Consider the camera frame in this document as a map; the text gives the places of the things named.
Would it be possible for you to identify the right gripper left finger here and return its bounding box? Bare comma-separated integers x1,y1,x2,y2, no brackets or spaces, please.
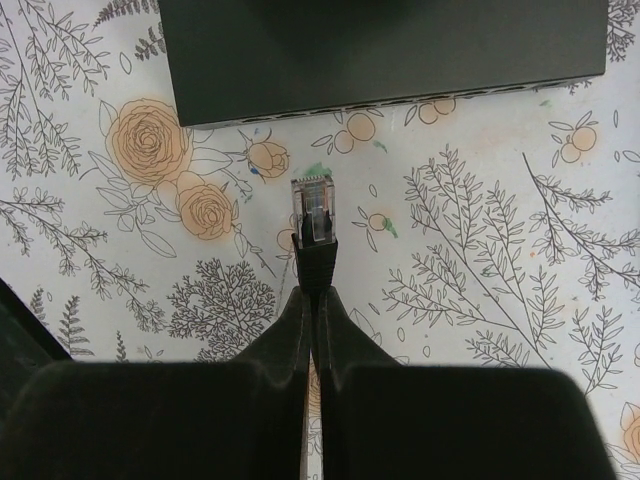
1,289,310,479

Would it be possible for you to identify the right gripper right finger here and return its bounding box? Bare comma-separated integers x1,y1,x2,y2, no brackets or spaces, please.
317,289,615,479

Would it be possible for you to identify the black ethernet cable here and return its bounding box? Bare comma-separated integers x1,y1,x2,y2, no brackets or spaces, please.
289,175,339,295

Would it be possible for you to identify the black network switch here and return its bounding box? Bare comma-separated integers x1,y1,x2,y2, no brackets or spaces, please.
159,1,608,127

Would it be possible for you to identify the floral table mat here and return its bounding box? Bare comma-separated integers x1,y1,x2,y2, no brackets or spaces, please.
1,1,639,479

